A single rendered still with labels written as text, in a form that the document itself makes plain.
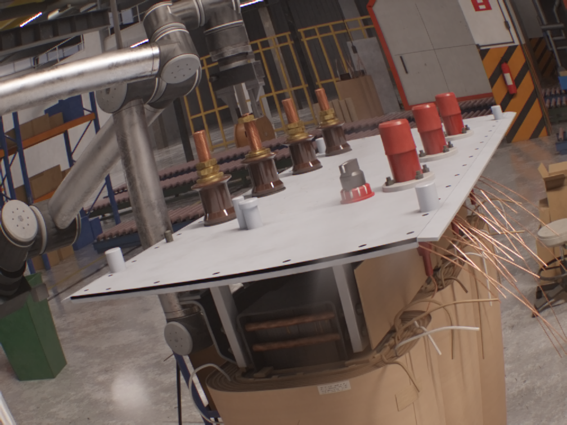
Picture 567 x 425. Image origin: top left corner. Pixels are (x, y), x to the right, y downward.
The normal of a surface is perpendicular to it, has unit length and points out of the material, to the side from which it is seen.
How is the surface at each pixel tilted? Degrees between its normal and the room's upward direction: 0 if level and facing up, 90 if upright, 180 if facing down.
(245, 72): 90
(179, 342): 85
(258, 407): 90
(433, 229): 11
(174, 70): 141
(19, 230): 64
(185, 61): 134
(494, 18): 90
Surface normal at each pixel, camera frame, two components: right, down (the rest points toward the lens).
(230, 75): -0.40, 0.25
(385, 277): 0.89, -0.19
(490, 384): 0.58, -0.04
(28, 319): -0.07, 0.23
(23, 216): 0.58, -0.61
